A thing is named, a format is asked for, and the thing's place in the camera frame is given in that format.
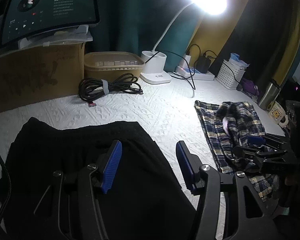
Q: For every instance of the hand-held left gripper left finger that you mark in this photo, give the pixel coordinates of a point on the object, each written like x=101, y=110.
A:
x=112, y=167

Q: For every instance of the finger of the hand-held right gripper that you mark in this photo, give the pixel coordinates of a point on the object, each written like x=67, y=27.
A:
x=256, y=140
x=247, y=155

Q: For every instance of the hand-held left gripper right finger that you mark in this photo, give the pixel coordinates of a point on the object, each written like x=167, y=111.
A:
x=186, y=167

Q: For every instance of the blue yellow plaid shirt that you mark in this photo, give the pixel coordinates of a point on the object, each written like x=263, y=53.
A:
x=215, y=130

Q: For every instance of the black pants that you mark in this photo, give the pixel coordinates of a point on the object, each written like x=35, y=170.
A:
x=64, y=142

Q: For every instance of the cream bear mug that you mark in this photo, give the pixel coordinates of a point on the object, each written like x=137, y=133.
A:
x=276, y=112

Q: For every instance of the stainless steel tumbler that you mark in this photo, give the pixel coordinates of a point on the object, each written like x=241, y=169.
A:
x=266, y=97

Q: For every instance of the purple cloth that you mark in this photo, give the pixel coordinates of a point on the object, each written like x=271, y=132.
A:
x=250, y=87

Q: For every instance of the white textured tablecloth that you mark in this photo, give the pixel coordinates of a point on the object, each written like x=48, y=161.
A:
x=152, y=110

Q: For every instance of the white perforated basket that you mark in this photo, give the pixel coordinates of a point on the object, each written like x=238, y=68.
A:
x=227, y=76

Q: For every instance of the yellow curtain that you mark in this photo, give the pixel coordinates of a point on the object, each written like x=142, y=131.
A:
x=290, y=55
x=215, y=35

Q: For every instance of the pack of blue face masks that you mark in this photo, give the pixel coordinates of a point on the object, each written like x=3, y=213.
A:
x=237, y=60

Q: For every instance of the white power strip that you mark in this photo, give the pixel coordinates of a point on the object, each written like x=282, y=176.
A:
x=205, y=75

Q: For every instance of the black charger adapter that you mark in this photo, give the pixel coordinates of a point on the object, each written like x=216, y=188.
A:
x=202, y=65

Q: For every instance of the tan lidded plastic container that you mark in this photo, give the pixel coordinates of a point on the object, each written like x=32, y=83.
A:
x=109, y=71

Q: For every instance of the white charger plug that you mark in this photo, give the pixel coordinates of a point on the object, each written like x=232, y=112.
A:
x=187, y=60

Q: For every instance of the white desk lamp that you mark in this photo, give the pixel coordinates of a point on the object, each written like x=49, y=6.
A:
x=153, y=65

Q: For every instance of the brown cardboard box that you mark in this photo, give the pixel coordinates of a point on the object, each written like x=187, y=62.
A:
x=39, y=72

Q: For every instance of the teal curtain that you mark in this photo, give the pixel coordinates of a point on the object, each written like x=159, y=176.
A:
x=130, y=17

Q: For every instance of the tablet with lit screen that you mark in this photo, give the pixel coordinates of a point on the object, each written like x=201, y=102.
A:
x=47, y=10

